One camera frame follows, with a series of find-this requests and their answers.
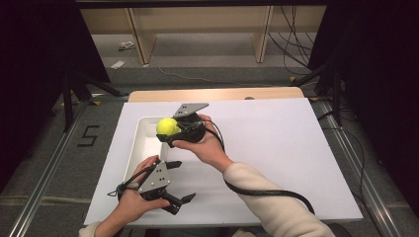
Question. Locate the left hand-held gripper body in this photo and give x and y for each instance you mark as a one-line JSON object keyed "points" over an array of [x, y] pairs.
{"points": [[154, 179]]}

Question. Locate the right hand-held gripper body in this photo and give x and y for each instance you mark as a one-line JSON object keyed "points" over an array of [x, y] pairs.
{"points": [[192, 130]]}

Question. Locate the yellow tennis ball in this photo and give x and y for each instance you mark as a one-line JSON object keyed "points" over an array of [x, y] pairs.
{"points": [[166, 126]]}

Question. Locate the white plastic bin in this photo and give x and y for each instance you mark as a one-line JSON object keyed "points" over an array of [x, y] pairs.
{"points": [[145, 144]]}

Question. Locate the person's right hand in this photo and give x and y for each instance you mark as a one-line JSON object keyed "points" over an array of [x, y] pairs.
{"points": [[207, 148]]}

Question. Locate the person's left hand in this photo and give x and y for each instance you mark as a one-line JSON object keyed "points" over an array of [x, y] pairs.
{"points": [[135, 205]]}

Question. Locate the white paper scrap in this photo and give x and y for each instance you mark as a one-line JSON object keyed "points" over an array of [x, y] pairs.
{"points": [[118, 64]]}

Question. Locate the white table cover board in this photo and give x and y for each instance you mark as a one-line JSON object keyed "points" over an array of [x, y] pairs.
{"points": [[280, 148]]}

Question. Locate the light wooden shelf unit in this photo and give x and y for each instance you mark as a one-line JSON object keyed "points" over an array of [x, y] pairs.
{"points": [[197, 29]]}

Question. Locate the small white floor clutter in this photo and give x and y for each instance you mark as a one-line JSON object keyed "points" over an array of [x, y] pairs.
{"points": [[126, 45]]}

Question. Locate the black tripod stand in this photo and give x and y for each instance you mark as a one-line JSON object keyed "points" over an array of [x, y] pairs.
{"points": [[336, 92], [67, 105]]}

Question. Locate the dark curtain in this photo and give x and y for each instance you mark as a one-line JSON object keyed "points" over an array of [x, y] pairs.
{"points": [[33, 65], [382, 82]]}

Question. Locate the aluminium floor rail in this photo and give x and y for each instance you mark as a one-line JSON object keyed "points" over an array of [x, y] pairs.
{"points": [[359, 171], [42, 184]]}

